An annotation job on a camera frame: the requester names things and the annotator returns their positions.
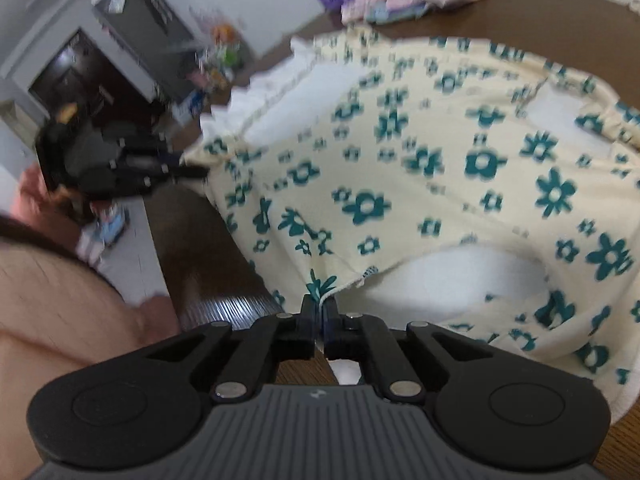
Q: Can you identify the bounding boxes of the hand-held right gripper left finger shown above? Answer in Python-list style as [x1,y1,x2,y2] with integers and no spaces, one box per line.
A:
[145,294,321,402]

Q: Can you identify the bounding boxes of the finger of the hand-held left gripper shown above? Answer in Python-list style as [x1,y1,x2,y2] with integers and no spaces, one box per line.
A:
[119,135,187,164]
[112,163,211,196]

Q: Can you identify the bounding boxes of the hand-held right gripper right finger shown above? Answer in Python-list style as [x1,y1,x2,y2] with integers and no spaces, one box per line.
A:
[322,302,493,402]

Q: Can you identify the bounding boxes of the cream green floral dress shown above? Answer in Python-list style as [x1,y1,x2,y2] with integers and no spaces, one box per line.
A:
[180,25,640,421]

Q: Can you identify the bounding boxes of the person's left hand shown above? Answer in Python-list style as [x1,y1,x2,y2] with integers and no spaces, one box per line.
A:
[20,167,94,227]

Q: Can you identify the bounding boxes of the dark wooden cabinet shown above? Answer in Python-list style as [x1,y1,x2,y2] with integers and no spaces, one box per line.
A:
[27,27,166,133]

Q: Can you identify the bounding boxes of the pale blue plastic object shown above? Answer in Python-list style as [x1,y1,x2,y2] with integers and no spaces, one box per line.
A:
[75,202,132,266]

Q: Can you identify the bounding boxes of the cluttered small household items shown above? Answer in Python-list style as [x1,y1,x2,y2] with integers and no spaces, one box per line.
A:
[170,7,251,126]

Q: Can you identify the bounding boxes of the grey refrigerator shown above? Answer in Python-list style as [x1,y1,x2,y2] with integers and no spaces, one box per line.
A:
[90,0,196,106]

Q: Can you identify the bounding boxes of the light blue garment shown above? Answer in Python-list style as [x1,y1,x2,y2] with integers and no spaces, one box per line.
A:
[367,2,431,25]

